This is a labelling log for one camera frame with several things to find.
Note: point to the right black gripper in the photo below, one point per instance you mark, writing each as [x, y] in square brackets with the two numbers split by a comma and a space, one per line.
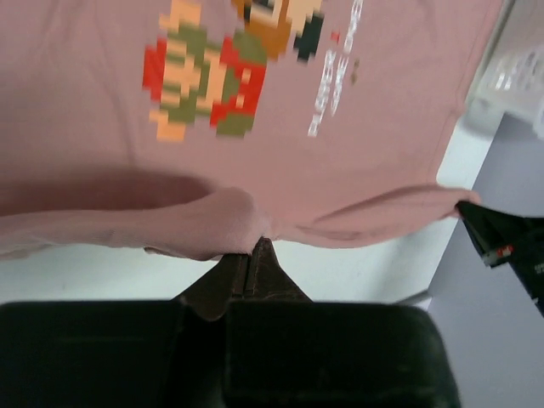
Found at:
[503, 238]

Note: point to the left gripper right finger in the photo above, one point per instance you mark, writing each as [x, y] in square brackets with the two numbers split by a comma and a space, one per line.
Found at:
[282, 350]

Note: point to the pink mario t shirt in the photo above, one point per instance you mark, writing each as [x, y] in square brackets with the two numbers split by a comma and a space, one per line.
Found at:
[196, 128]

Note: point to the white plastic basket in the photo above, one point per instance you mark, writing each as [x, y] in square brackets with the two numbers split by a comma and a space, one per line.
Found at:
[510, 80]

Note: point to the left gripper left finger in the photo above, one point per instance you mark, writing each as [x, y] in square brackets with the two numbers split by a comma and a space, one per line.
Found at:
[98, 353]

